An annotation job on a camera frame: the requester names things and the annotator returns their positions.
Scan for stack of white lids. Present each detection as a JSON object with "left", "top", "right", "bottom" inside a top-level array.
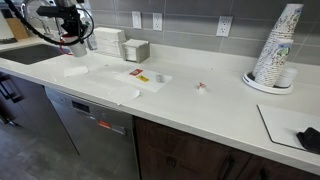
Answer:
[{"left": 275, "top": 67, "right": 298, "bottom": 88}]

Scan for kitchen sink basin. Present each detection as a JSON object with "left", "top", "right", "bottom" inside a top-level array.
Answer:
[{"left": 0, "top": 44, "right": 62, "bottom": 65}]

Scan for white napkin sheet left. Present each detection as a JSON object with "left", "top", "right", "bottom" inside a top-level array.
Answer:
[{"left": 64, "top": 66, "right": 89, "bottom": 77}]

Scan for stack of white paper towels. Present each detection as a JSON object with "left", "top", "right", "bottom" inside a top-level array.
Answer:
[{"left": 94, "top": 27, "right": 126, "bottom": 58}]

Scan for small black object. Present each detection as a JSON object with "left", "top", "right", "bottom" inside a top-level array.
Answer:
[{"left": 297, "top": 127, "right": 320, "bottom": 154}]

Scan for grey napkin dispenser box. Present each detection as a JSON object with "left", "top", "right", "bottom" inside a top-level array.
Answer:
[{"left": 123, "top": 39, "right": 150, "bottom": 63}]

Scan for small red white packet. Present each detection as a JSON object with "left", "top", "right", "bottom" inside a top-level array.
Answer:
[{"left": 198, "top": 82, "right": 206, "bottom": 92}]

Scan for dark wood cabinet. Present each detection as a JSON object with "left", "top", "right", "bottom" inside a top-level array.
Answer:
[{"left": 134, "top": 117, "right": 320, "bottom": 180}]

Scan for sink faucet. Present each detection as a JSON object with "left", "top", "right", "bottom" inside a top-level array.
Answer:
[{"left": 20, "top": 0, "right": 62, "bottom": 40}]

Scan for white power outlet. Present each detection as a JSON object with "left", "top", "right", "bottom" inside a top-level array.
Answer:
[
  {"left": 216, "top": 16, "right": 233, "bottom": 37},
  {"left": 153, "top": 13, "right": 162, "bottom": 31}
]

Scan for white light switch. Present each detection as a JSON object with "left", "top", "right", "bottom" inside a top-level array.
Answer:
[{"left": 132, "top": 11, "right": 142, "bottom": 29}]

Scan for white cup with red handle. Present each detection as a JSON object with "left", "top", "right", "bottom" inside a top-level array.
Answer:
[{"left": 61, "top": 34, "right": 87, "bottom": 57}]

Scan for white round tray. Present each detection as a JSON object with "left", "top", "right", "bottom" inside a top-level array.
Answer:
[{"left": 241, "top": 70, "right": 294, "bottom": 96}]

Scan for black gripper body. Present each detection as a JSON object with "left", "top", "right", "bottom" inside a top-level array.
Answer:
[{"left": 37, "top": 5, "right": 80, "bottom": 23}]

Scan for stacked patterned paper cups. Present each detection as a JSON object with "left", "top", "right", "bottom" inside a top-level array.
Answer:
[{"left": 252, "top": 4, "right": 304, "bottom": 87}]

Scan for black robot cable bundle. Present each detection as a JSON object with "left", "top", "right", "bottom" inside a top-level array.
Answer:
[{"left": 3, "top": 0, "right": 95, "bottom": 47}]

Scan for stainless steel dishwasher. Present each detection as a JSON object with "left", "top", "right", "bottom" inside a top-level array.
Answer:
[{"left": 45, "top": 87, "right": 140, "bottom": 180}]

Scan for white paper with stickers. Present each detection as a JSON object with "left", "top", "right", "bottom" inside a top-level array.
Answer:
[{"left": 116, "top": 67, "right": 172, "bottom": 93}]

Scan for white cutting board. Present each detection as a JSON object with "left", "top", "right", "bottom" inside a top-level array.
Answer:
[{"left": 257, "top": 104, "right": 320, "bottom": 154}]

